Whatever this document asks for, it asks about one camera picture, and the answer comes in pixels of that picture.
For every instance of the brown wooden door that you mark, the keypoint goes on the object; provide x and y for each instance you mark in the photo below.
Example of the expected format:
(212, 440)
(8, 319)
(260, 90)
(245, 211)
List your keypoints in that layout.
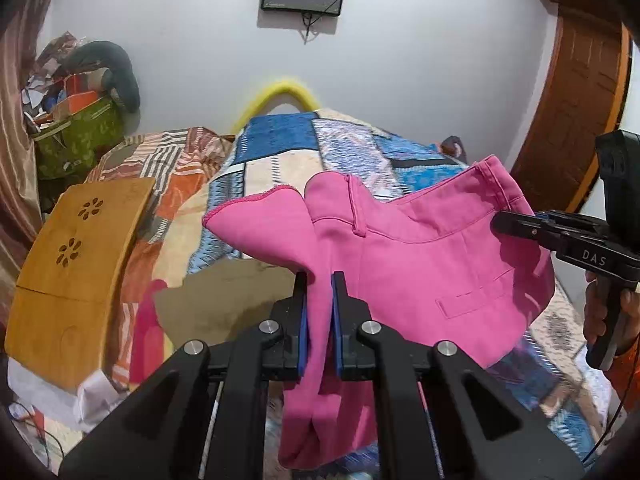
(575, 110)

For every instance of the person's right hand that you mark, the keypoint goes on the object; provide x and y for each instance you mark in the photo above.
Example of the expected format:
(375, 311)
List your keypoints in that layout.
(595, 310)

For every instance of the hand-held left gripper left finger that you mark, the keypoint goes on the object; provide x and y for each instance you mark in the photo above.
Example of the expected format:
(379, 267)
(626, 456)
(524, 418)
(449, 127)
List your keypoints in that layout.
(303, 330)

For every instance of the orange striped bed sheet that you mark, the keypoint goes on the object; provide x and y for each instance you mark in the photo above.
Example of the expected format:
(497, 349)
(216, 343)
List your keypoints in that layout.
(170, 160)

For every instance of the striped pink curtain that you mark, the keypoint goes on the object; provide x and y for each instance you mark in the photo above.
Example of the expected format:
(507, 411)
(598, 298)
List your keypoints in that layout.
(15, 185)

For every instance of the pink pants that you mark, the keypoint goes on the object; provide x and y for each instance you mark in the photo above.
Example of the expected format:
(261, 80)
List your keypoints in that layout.
(425, 270)

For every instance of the olive green pants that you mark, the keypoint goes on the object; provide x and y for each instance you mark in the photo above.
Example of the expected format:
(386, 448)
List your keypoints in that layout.
(215, 305)

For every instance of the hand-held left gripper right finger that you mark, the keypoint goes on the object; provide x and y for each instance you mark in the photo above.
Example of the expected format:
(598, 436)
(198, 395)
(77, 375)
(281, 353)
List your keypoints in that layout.
(338, 330)

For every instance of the green patterned storage box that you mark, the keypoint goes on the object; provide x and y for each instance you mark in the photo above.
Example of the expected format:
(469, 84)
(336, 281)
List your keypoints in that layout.
(80, 135)

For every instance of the yellow foam tube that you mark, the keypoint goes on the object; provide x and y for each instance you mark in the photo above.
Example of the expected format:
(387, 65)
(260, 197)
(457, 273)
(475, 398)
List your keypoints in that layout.
(280, 85)

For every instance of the wooden lap desk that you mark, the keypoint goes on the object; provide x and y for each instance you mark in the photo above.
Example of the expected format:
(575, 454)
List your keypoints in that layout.
(65, 300)

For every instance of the pile of crumpled papers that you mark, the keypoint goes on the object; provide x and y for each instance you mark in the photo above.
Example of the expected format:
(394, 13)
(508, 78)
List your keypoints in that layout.
(45, 80)

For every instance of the blue patchwork bed cover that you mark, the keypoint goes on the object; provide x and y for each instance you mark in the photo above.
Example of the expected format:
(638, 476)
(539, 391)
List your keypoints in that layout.
(280, 135)

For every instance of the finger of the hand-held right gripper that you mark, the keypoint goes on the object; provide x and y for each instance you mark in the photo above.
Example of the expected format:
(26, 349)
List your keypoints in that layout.
(520, 227)

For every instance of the white paper sheets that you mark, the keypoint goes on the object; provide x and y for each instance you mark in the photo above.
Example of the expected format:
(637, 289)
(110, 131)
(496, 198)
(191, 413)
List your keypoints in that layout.
(50, 400)

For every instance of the orange cardboard box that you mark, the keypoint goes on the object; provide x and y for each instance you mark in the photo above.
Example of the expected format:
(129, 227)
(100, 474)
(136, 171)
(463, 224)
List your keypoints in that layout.
(80, 85)

